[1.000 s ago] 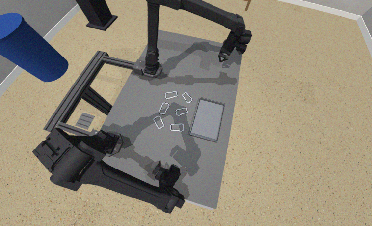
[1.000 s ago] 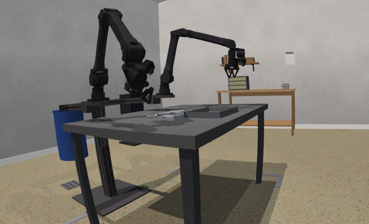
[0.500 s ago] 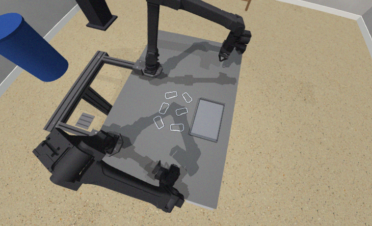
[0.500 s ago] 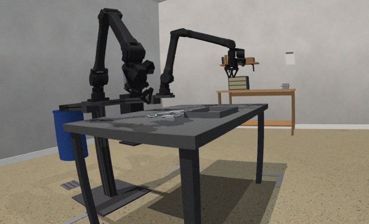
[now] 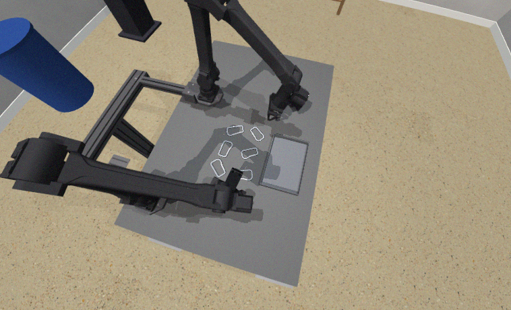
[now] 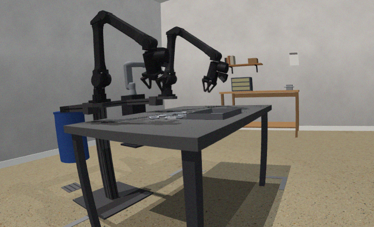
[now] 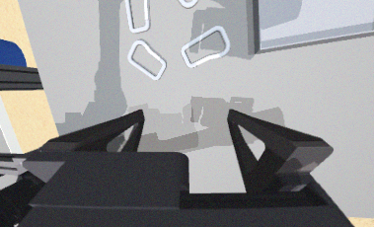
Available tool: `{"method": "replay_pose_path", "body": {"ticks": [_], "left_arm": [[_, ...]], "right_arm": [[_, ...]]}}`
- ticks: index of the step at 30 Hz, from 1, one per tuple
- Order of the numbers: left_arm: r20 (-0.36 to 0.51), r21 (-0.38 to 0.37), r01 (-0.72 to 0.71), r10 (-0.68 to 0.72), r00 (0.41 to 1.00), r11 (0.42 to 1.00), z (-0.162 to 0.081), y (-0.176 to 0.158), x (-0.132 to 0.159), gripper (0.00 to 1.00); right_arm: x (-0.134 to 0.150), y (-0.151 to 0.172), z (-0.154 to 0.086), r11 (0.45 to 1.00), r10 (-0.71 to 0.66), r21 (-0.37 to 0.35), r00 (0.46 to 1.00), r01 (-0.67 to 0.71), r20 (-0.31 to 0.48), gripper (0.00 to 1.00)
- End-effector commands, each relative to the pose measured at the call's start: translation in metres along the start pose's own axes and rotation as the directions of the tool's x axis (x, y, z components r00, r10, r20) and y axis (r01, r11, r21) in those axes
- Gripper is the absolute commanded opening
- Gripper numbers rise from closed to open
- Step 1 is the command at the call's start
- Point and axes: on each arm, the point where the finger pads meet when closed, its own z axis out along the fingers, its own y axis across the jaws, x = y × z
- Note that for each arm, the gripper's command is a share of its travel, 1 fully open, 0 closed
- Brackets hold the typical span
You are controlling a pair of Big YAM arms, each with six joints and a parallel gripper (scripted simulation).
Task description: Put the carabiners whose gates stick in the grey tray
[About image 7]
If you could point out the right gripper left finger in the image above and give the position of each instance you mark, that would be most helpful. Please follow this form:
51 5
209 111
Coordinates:
97 137

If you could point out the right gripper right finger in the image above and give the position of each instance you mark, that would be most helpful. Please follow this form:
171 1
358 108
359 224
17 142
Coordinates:
287 151

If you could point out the white carabiner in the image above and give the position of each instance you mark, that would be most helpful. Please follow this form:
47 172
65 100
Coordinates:
141 68
147 17
204 35
188 5

